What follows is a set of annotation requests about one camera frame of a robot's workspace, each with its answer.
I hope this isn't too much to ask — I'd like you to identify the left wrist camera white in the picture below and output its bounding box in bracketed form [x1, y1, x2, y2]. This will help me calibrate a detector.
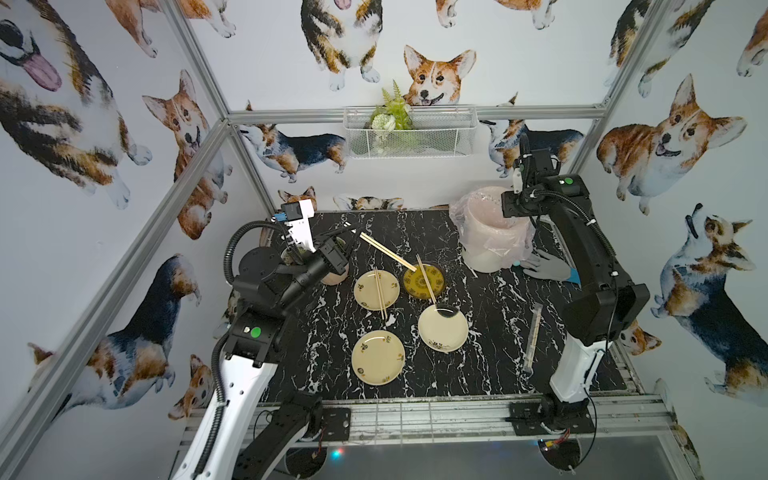
[274, 199, 316, 253]

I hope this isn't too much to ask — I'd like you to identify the green fern white flower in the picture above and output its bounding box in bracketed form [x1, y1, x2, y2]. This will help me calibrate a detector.
[369, 81, 414, 143]

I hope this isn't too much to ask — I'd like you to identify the cream plate upper left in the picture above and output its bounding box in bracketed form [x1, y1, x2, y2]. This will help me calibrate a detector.
[353, 270, 400, 311]

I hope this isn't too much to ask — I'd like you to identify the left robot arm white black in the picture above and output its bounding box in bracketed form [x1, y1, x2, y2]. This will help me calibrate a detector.
[174, 221, 352, 479]

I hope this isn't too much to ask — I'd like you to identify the cream plate chipped right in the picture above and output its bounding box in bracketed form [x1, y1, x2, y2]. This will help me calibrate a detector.
[418, 305, 469, 353]

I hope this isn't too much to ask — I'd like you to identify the grey glove blue cuff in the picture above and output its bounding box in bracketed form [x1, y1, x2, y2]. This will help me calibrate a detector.
[520, 252, 581, 285]

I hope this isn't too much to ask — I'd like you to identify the white bin with plastic bag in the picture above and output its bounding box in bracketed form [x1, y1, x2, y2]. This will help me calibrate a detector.
[449, 186, 535, 273]

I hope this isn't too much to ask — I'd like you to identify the aluminium front rail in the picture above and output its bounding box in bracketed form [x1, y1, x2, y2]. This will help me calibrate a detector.
[179, 392, 679, 448]

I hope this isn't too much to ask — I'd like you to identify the white wire wall basket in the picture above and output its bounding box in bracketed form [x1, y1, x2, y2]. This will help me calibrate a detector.
[343, 106, 479, 158]

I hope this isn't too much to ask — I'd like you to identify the yellow patterned dark-rimmed plate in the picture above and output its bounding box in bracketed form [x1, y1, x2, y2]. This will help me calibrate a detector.
[402, 263, 446, 301]

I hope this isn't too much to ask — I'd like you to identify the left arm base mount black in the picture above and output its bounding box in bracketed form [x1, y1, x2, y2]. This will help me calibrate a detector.
[266, 406, 352, 444]

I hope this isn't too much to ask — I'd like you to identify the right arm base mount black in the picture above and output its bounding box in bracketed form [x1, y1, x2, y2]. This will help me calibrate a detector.
[507, 397, 596, 436]

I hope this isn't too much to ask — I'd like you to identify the cream plate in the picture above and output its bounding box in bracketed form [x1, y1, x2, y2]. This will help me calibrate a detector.
[351, 330, 405, 386]
[353, 270, 400, 311]

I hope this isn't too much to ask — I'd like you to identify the tan pot green plant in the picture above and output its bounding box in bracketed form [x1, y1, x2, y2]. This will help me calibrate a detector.
[321, 267, 349, 286]

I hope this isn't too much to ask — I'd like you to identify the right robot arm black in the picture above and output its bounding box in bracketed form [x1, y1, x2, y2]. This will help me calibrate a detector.
[501, 135, 650, 418]

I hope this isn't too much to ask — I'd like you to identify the cream plate front left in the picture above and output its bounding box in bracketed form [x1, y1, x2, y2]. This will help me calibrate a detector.
[351, 330, 405, 386]

